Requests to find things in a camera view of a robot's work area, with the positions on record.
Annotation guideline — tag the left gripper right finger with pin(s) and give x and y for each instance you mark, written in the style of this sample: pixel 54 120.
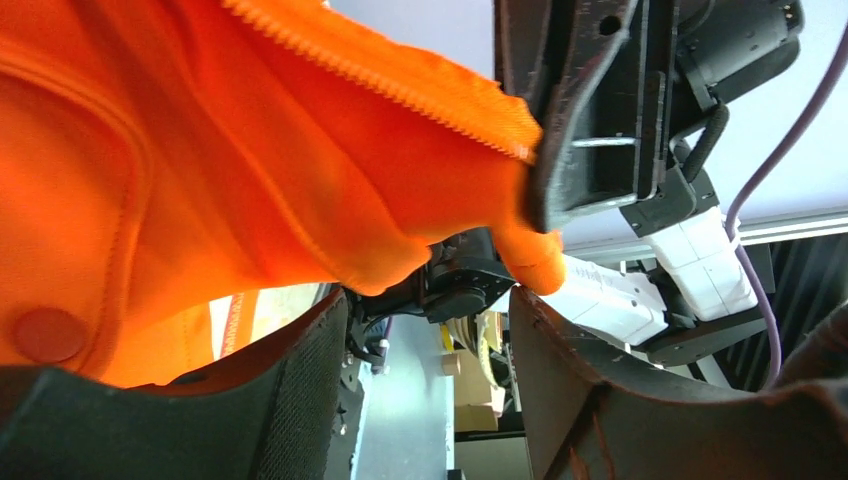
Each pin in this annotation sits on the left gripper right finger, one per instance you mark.
pixel 593 411

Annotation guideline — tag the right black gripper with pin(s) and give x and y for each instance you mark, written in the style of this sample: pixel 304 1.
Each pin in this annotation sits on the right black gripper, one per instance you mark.
pixel 632 97

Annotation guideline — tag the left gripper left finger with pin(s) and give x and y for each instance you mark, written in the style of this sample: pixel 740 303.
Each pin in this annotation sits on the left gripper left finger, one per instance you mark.
pixel 264 412

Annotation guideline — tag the orange zip-up jacket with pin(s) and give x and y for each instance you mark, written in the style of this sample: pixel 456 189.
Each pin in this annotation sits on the orange zip-up jacket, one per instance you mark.
pixel 159 155

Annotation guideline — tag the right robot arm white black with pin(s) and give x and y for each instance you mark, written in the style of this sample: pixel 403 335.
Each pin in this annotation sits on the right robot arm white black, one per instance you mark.
pixel 705 294

